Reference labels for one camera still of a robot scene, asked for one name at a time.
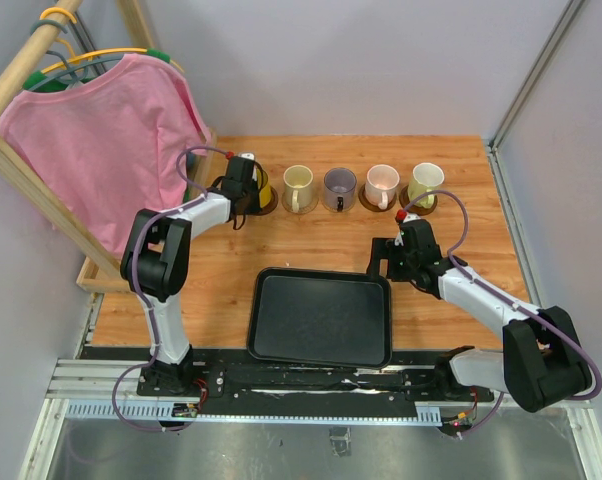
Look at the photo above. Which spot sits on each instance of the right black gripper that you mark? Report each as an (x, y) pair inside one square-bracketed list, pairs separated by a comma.
[(386, 248)]

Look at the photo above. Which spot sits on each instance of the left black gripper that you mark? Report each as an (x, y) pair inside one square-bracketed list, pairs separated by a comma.
[(254, 207)]

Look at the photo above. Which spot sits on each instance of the yellow mug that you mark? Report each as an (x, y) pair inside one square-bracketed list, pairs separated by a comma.
[(265, 195)]

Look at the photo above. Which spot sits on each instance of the brown coaster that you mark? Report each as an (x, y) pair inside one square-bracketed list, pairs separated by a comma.
[(373, 207), (416, 209), (271, 206)]

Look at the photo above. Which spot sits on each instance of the cream mug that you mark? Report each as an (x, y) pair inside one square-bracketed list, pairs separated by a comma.
[(298, 178)]

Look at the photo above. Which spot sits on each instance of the pink mug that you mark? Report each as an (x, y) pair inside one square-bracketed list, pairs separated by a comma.
[(382, 182)]

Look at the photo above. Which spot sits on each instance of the woven coaster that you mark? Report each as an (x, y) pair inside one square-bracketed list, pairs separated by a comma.
[(299, 205), (351, 209)]

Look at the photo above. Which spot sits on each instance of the purple mug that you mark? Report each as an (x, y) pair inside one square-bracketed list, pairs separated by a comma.
[(339, 188)]

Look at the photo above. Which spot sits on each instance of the pale green mug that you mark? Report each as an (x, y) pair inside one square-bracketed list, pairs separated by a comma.
[(426, 177)]

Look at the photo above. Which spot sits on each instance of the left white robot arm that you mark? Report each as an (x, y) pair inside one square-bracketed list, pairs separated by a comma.
[(155, 264)]

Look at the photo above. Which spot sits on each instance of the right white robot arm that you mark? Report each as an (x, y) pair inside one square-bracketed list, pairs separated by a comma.
[(541, 361)]

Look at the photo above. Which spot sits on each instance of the black serving tray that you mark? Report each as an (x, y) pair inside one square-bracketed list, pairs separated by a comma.
[(325, 318)]

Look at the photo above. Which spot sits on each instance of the pink t-shirt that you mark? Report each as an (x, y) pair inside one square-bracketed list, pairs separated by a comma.
[(108, 148)]

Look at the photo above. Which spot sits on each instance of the wooden clothes rack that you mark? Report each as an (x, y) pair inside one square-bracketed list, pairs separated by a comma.
[(16, 171)]

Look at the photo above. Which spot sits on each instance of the grey-blue hanger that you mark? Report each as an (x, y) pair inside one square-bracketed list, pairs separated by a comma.
[(77, 70)]

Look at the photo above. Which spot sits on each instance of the green hanger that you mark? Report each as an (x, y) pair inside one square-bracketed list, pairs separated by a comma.
[(51, 79)]

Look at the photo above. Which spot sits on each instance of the yellow hanger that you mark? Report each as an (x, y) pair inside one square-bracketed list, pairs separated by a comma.
[(133, 14)]

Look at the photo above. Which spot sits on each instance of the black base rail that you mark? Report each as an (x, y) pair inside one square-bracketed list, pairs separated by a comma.
[(231, 384)]

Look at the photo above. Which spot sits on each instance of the aluminium frame post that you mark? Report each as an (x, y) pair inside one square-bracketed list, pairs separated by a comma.
[(558, 34)]

